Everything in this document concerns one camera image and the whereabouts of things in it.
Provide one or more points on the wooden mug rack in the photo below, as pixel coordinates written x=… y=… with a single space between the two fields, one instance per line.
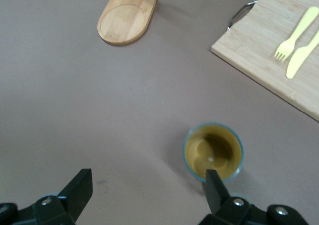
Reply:
x=124 y=23

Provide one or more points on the wooden cutting board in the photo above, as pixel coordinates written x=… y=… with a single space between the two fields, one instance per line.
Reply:
x=261 y=48

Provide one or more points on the dark teal cup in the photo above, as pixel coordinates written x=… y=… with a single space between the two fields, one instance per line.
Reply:
x=199 y=155

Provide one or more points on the yellow plastic knife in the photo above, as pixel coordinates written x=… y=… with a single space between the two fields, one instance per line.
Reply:
x=296 y=60

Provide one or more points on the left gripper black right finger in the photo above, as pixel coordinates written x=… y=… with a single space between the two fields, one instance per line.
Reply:
x=216 y=192

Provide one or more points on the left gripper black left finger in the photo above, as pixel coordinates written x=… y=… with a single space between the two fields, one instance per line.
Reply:
x=74 y=192

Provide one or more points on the brown table cover sheet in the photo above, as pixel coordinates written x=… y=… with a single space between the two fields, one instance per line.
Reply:
x=99 y=110

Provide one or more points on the yellow plastic fork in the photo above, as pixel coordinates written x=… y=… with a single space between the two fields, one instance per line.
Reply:
x=286 y=48

